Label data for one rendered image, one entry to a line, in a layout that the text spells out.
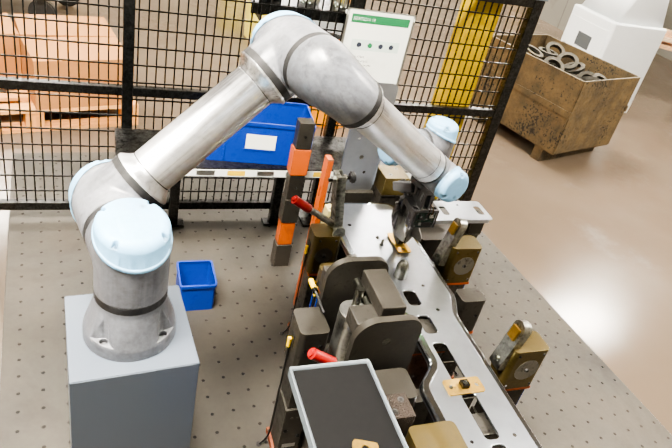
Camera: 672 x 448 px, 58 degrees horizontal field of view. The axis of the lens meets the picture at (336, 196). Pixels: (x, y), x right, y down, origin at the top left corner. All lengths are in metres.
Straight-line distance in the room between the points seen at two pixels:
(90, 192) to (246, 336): 0.75
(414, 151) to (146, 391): 0.63
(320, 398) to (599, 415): 1.07
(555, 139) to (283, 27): 3.95
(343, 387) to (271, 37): 0.59
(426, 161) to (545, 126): 3.77
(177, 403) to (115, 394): 0.11
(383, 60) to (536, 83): 3.09
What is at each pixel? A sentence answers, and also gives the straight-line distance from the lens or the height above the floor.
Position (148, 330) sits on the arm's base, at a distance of 1.05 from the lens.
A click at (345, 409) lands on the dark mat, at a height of 1.16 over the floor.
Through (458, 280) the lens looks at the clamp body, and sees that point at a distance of 1.67.
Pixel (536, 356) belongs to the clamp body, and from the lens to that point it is 1.41.
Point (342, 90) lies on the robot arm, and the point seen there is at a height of 1.54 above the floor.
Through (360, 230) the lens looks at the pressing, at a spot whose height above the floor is 1.00.
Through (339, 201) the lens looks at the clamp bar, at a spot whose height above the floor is 1.15.
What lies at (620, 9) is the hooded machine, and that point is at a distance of 6.22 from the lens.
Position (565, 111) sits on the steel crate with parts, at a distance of 4.81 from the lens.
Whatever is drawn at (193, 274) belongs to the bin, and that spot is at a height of 0.74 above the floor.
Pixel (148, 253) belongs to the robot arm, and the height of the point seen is 1.31.
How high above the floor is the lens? 1.90
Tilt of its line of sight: 31 degrees down
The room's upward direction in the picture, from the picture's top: 13 degrees clockwise
